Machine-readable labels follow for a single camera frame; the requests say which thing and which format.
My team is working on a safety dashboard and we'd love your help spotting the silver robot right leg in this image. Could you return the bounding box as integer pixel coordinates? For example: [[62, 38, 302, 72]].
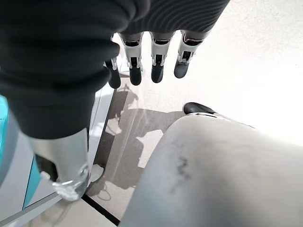
[[119, 102, 303, 227]]

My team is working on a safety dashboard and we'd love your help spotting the white medical cart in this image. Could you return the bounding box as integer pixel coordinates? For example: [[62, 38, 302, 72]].
[[0, 33, 145, 227]]

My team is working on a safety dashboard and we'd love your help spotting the dark robot right hand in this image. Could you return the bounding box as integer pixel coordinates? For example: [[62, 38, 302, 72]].
[[0, 0, 232, 202]]

